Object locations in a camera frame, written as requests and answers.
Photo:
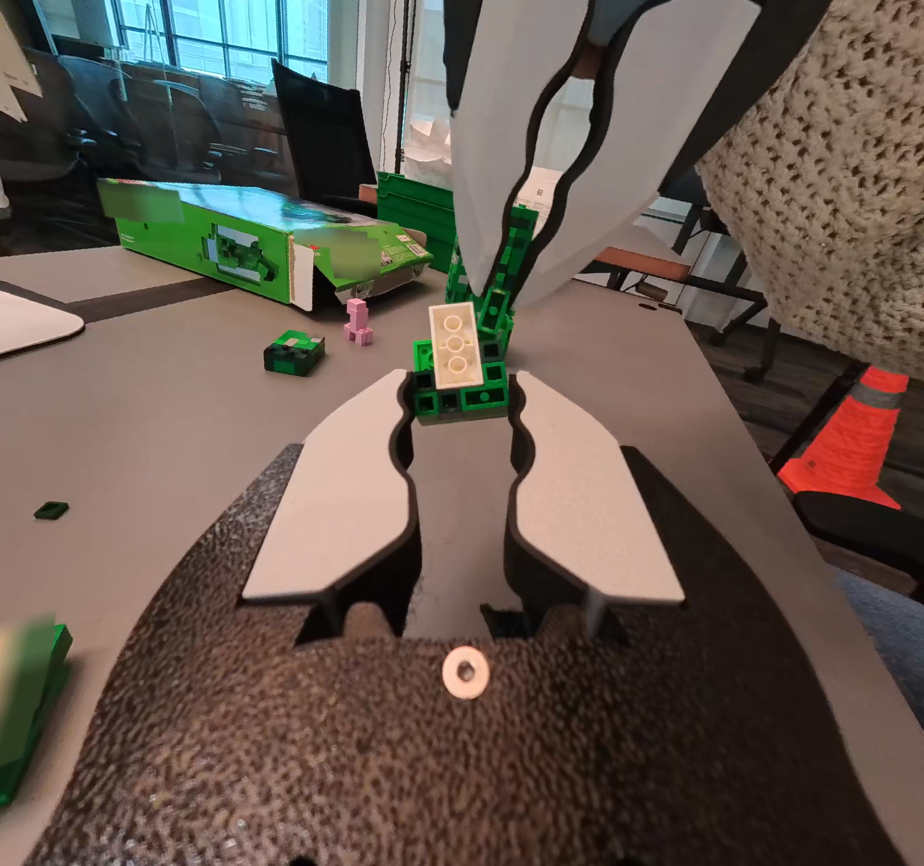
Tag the white paper bag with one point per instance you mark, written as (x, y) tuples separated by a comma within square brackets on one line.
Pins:
[(433, 151)]

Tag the black stand pole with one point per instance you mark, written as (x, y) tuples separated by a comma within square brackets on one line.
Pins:
[(406, 50)]

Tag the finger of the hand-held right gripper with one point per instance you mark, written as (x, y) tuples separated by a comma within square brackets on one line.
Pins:
[(512, 86), (664, 108)]

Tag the wood-edged desk with metal legs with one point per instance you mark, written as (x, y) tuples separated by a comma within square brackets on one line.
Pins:
[(635, 259)]

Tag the person's leg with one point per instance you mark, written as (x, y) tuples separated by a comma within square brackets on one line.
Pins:
[(888, 620)]

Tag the person's right forearm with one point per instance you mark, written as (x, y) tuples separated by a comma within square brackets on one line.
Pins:
[(830, 194)]

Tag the printed white paper sheet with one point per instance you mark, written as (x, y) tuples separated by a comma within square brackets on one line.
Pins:
[(548, 191)]

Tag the orange traffic cone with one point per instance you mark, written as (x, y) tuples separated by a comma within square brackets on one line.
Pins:
[(852, 440)]

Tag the black high-back office chair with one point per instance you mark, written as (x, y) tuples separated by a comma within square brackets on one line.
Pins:
[(317, 137)]

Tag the green lego box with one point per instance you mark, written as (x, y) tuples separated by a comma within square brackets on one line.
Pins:
[(245, 205)]

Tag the pink lego pig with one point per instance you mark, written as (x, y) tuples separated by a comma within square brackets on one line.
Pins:
[(359, 321)]

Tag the tall green pixelated lego tower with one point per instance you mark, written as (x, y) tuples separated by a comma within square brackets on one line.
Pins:
[(523, 230)]

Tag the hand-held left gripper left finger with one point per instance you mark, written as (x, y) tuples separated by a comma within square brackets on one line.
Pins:
[(339, 505)]

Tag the stack of green plastic crates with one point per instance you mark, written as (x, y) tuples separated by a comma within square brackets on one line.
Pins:
[(411, 209)]

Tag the green lego foot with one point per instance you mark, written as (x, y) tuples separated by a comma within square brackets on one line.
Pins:
[(40, 729), (455, 346)]

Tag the white book stand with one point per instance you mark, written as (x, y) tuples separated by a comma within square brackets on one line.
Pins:
[(29, 317)]

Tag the green pixelated lego block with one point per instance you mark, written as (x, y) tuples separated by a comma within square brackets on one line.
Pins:
[(292, 353)]

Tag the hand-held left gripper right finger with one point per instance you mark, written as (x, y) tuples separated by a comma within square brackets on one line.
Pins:
[(592, 505)]

